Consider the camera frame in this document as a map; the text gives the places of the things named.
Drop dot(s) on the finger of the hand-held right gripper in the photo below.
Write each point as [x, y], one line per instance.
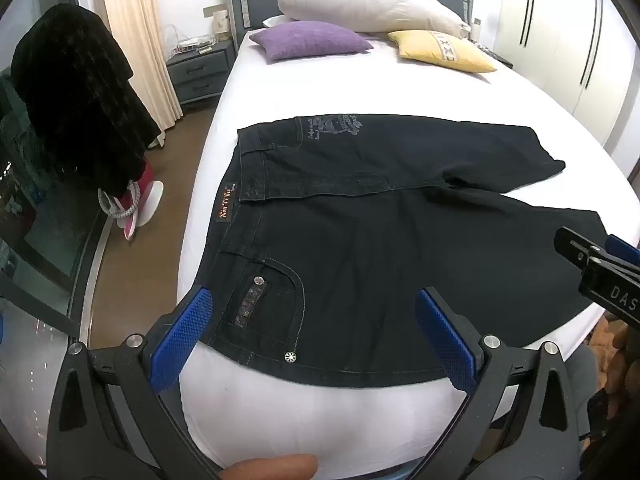
[610, 290]
[582, 249]

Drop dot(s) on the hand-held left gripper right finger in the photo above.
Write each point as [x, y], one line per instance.
[450, 340]

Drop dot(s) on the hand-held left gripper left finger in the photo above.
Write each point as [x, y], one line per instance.
[186, 334]

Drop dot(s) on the black denim pants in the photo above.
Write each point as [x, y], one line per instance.
[360, 240]

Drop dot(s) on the glass door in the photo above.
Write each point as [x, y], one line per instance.
[35, 240]

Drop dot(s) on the dark nightstand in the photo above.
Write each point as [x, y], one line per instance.
[495, 55]

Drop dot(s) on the white wardrobe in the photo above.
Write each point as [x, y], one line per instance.
[565, 35]

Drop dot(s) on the yellow cushion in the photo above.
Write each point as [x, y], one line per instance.
[442, 50]

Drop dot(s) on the grey nightstand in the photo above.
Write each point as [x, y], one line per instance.
[200, 72]

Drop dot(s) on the black hanging garment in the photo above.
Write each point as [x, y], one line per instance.
[75, 95]

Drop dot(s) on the bed with white sheet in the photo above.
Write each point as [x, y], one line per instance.
[350, 80]

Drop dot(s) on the clear plastic box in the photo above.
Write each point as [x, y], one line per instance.
[195, 42]

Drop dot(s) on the cream curtain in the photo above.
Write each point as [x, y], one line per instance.
[142, 35]

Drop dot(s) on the small white card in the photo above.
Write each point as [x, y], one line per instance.
[221, 25]

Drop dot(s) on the purple cushion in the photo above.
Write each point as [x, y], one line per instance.
[307, 39]

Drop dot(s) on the small white pillow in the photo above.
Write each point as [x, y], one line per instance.
[272, 21]

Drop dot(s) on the large white pillow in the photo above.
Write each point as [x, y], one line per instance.
[370, 0]

